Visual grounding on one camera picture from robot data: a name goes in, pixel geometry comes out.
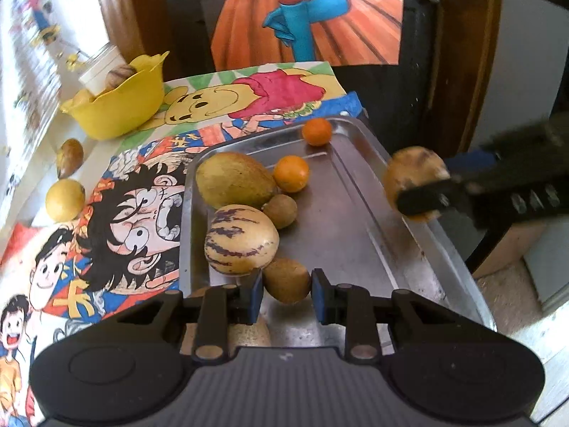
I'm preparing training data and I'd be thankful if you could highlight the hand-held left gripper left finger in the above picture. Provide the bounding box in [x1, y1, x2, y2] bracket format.
[113, 270, 264, 362]

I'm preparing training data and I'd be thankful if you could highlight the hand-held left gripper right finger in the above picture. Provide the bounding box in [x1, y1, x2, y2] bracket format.
[311, 269, 458, 362]

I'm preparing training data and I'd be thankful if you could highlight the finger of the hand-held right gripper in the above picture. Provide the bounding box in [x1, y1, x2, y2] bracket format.
[397, 179, 474, 215]
[445, 116, 569, 174]

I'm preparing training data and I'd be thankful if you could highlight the spotted yellow fruit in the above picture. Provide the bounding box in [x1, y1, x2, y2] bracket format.
[383, 146, 452, 223]

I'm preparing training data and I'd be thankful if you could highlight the large brown kiwi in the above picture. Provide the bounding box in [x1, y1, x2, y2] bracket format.
[263, 258, 312, 304]

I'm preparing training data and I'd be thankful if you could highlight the striped pepino melon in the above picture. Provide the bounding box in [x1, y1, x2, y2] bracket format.
[204, 205, 280, 275]

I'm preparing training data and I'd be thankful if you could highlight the metal tray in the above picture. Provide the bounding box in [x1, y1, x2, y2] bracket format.
[180, 116, 498, 348]

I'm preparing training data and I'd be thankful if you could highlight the small brown kiwi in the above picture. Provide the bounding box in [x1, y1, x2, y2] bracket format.
[262, 194, 298, 230]

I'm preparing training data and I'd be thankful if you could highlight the orange tangerine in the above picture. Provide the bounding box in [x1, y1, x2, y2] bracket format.
[272, 155, 309, 193]

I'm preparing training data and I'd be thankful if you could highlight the yellow-green mango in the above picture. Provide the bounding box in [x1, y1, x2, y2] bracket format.
[196, 152, 277, 210]

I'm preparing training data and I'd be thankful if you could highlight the black door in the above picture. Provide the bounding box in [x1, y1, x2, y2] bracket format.
[158, 0, 450, 156]

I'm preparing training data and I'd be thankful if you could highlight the small orange kumquat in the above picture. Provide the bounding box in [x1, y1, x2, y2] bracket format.
[302, 118, 333, 147]

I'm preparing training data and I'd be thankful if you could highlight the yellow bear poster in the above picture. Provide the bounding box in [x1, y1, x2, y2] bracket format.
[138, 61, 369, 143]

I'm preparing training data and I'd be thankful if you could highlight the round yellow fruit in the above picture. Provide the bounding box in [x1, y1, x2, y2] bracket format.
[46, 179, 86, 222]

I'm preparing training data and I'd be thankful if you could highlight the yellow plastic bowl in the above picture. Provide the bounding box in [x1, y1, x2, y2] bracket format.
[60, 51, 170, 139]

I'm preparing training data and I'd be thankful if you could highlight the brown oval fruit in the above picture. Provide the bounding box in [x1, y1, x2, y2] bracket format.
[55, 139, 84, 179]

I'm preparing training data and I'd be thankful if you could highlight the wrinkled brown walnut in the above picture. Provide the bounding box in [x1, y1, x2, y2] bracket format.
[104, 65, 136, 92]

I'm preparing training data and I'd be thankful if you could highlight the white cup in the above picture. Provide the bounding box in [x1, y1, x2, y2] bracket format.
[79, 47, 123, 96]

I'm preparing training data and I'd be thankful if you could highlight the white printed cloth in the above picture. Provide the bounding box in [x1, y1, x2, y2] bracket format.
[0, 0, 114, 214]

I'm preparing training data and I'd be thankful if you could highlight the brown wooden door frame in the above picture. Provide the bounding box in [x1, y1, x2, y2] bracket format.
[438, 0, 503, 154]

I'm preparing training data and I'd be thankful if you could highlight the wall poster orange dress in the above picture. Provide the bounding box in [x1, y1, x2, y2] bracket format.
[211, 0, 405, 72]

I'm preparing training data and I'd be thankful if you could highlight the brown wooden post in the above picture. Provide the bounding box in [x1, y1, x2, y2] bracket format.
[92, 0, 170, 62]

